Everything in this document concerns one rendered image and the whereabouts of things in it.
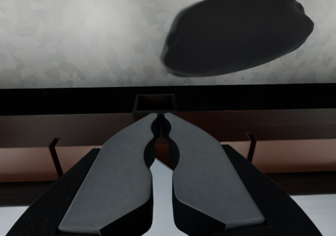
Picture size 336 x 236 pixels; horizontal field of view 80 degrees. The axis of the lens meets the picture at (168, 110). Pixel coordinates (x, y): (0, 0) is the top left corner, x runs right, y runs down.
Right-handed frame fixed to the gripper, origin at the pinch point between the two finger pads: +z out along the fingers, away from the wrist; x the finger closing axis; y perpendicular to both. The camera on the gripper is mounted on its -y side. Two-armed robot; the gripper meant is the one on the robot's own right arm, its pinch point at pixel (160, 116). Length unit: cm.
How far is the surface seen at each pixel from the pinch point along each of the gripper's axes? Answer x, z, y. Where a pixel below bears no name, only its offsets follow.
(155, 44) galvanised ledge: -0.5, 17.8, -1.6
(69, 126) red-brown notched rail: -9.3, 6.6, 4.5
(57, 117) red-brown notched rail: -11.3, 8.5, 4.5
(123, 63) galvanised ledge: -5.2, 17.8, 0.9
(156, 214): -0.6, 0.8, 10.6
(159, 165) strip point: -0.2, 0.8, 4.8
